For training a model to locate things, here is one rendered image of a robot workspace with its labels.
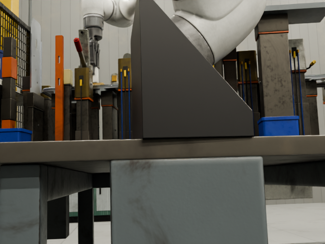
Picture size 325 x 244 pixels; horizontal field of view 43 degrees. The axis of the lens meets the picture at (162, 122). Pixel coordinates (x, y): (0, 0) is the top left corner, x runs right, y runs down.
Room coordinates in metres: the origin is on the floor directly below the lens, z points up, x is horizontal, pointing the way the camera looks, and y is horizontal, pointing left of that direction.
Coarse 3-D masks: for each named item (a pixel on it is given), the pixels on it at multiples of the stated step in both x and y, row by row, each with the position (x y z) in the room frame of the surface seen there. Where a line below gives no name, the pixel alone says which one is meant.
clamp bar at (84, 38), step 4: (80, 32) 1.56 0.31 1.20; (84, 32) 1.56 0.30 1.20; (88, 32) 1.58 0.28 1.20; (80, 36) 1.57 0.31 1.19; (84, 36) 1.57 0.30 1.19; (88, 36) 1.58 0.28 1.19; (80, 40) 1.57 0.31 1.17; (84, 40) 1.57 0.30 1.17; (88, 40) 1.58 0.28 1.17; (84, 44) 1.58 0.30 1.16; (88, 44) 1.58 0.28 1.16; (84, 48) 1.58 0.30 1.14; (88, 48) 1.58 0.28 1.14; (84, 52) 1.58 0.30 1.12; (88, 52) 1.58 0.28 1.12; (84, 56) 1.58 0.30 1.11; (88, 56) 1.58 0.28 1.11; (88, 60) 1.58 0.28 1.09; (80, 64) 1.59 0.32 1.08; (88, 64) 1.59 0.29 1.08
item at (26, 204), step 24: (0, 168) 0.82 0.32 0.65; (24, 168) 0.82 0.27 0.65; (48, 168) 0.91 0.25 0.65; (264, 168) 1.81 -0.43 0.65; (288, 168) 1.54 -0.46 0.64; (312, 168) 1.35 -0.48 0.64; (0, 192) 0.81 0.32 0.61; (24, 192) 0.82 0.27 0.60; (48, 192) 0.91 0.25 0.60; (72, 192) 1.34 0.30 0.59; (288, 192) 2.08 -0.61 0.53; (0, 216) 0.81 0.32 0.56; (24, 216) 0.82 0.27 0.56; (48, 216) 1.96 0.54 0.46; (0, 240) 0.81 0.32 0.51; (24, 240) 0.82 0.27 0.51
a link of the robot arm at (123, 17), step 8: (112, 0) 1.79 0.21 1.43; (120, 0) 1.78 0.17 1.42; (128, 0) 1.78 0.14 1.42; (120, 8) 1.78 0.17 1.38; (128, 8) 1.78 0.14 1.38; (112, 16) 1.79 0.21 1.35; (120, 16) 1.80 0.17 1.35; (128, 16) 1.81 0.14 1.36; (112, 24) 1.85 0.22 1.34; (120, 24) 1.85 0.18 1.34; (128, 24) 1.88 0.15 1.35
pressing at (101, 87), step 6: (258, 78) 1.59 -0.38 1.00; (306, 78) 1.62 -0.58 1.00; (312, 78) 1.63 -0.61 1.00; (318, 78) 1.63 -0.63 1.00; (324, 78) 1.63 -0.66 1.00; (114, 84) 1.63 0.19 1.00; (318, 84) 1.74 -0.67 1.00; (324, 84) 1.74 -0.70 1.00; (42, 90) 1.67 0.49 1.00; (48, 90) 1.65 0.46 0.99; (54, 90) 1.65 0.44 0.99; (72, 90) 1.70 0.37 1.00; (96, 90) 1.71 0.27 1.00; (102, 90) 1.72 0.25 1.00; (108, 90) 1.72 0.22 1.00; (114, 90) 1.72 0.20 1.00; (48, 96) 1.76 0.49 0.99; (72, 96) 1.83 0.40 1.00
